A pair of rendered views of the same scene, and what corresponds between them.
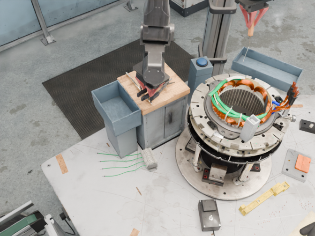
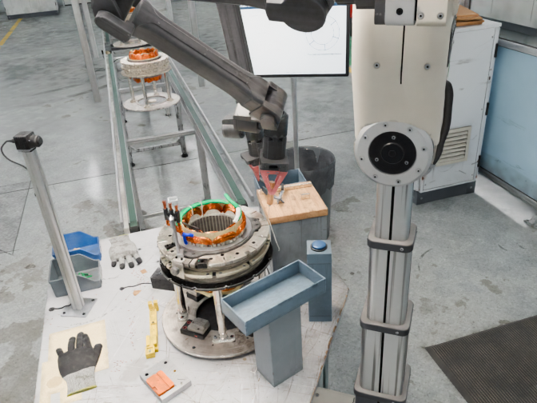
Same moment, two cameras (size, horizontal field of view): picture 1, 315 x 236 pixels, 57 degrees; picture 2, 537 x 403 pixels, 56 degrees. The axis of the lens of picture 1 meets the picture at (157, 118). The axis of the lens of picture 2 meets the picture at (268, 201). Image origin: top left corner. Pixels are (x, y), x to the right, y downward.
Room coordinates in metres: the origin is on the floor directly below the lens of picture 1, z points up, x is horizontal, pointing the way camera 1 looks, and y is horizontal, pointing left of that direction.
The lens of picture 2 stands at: (1.24, -1.35, 1.87)
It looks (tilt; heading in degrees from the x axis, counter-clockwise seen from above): 29 degrees down; 113
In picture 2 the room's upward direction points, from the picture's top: 4 degrees counter-clockwise
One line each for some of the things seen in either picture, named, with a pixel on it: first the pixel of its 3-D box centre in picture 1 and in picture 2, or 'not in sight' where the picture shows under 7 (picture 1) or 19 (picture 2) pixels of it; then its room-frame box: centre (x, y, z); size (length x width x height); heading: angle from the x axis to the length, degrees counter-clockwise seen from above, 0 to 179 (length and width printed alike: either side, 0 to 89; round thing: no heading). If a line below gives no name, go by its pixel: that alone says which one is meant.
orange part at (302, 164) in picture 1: (303, 163); (160, 383); (0.57, -0.58, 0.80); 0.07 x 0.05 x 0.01; 153
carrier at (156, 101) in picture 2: not in sight; (148, 80); (-0.79, 1.54, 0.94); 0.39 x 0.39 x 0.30
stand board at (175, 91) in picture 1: (153, 85); (290, 201); (0.75, 0.02, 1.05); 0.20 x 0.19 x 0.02; 123
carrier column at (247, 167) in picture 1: (247, 166); (178, 287); (0.50, -0.32, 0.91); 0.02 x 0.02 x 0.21
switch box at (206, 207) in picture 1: (209, 214); (167, 277); (0.36, -0.19, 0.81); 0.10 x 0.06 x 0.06; 5
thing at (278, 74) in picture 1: (257, 90); (276, 331); (0.85, -0.43, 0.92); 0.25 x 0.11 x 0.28; 57
